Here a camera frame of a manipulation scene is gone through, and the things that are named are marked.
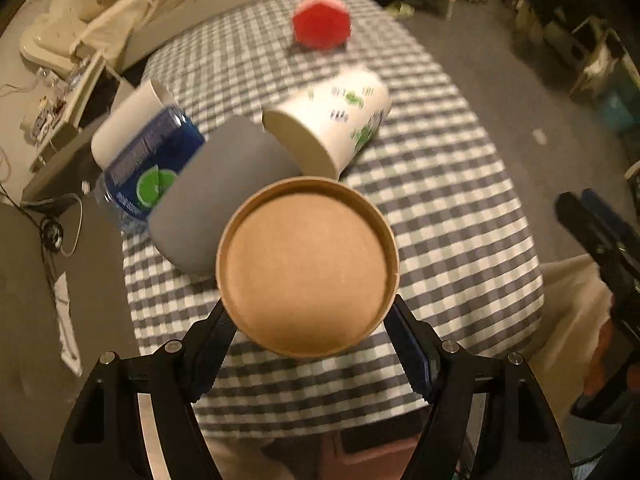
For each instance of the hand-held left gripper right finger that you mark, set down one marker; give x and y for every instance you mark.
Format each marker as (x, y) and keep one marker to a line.
(411, 356)

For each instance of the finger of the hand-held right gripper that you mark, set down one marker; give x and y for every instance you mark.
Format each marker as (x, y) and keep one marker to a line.
(595, 225)

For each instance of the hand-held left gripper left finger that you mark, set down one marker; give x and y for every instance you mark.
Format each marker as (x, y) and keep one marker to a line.
(209, 360)

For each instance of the brown paper cup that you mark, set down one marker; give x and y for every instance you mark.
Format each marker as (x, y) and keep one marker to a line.
(306, 270)

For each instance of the grey cup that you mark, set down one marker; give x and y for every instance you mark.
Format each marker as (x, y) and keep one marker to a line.
(220, 185)

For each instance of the plain white cup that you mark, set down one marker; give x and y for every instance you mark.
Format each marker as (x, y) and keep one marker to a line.
(127, 120)

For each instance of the white cup with green print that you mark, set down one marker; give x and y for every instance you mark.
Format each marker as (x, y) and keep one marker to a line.
(340, 110)

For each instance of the person's right hand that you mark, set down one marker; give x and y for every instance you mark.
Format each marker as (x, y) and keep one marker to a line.
(602, 360)

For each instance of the beige cloth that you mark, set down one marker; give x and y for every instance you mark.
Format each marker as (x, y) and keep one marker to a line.
(570, 310)

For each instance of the teal storage box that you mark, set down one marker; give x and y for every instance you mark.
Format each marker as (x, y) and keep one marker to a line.
(620, 105)

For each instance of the white paper strip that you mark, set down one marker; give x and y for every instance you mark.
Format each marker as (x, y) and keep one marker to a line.
(67, 320)

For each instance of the grey checkered tablecloth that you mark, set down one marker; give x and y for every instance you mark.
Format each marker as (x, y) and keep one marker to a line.
(450, 200)

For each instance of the blue water bottle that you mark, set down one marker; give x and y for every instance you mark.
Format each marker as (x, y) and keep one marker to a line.
(142, 175)

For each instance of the dark grey box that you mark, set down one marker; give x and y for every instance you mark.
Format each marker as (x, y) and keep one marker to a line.
(57, 170)

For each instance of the green wrapper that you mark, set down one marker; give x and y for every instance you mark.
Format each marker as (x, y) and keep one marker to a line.
(400, 7)

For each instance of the white tray with electronics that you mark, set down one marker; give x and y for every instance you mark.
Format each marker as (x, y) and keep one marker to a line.
(60, 100)

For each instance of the red pink hexagonal box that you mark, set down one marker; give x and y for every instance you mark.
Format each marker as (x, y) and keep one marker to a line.
(320, 22)

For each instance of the white bedding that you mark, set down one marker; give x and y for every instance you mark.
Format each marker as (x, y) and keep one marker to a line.
(120, 10)

